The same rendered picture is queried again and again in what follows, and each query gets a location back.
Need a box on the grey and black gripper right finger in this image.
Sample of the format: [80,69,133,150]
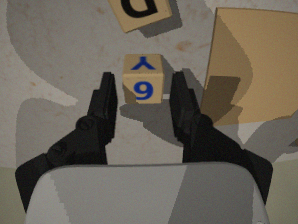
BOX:
[169,71,273,205]

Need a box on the tan flat mat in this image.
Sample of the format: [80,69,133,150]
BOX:
[200,7,298,126]

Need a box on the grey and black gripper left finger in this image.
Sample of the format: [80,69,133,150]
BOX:
[15,72,118,213]

